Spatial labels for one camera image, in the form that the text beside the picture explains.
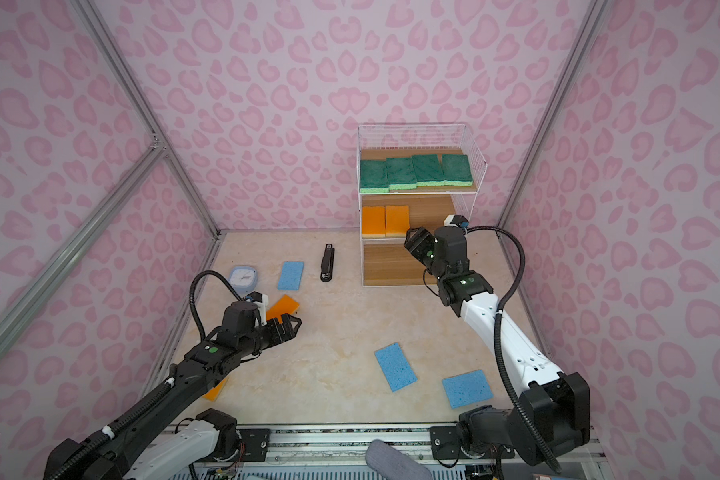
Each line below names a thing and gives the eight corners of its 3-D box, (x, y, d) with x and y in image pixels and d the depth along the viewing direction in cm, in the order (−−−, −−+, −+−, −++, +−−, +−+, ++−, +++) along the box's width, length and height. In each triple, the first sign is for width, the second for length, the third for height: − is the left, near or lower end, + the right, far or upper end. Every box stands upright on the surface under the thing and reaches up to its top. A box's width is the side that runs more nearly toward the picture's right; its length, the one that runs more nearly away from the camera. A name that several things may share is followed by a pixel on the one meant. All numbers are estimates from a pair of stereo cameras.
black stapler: (321, 282, 107) (319, 276, 104) (325, 249, 117) (324, 243, 114) (331, 282, 107) (330, 276, 104) (335, 249, 117) (334, 243, 114)
